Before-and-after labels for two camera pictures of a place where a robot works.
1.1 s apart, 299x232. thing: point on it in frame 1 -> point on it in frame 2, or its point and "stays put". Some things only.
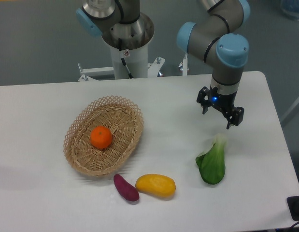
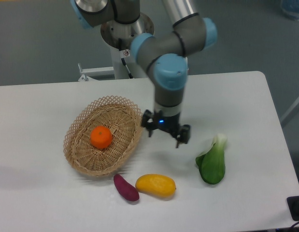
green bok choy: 211,163 stays put
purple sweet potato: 126,190 stays put
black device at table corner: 295,204 stays put
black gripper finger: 236,118 -> 184,135
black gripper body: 224,102 -> 171,123
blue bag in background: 293,9 stays put
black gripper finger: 205,103 -> 148,121
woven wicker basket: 124,120 stays put
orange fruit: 101,137 stays put
